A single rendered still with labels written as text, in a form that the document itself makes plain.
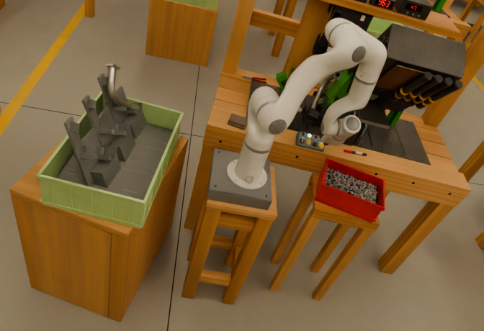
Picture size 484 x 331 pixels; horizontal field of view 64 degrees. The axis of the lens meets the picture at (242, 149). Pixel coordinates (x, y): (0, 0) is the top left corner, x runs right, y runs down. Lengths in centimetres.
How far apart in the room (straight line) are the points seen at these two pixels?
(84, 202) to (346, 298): 178
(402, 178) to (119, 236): 150
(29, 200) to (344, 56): 135
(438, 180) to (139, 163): 159
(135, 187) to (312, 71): 87
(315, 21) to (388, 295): 183
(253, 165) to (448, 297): 197
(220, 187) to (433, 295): 193
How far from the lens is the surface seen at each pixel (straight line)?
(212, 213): 177
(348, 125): 174
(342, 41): 146
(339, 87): 217
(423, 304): 306
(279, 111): 148
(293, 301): 259
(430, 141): 275
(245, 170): 170
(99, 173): 168
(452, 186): 244
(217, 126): 203
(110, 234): 170
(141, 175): 178
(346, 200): 196
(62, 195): 167
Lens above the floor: 214
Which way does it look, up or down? 40 degrees down
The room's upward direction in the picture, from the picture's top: 18 degrees clockwise
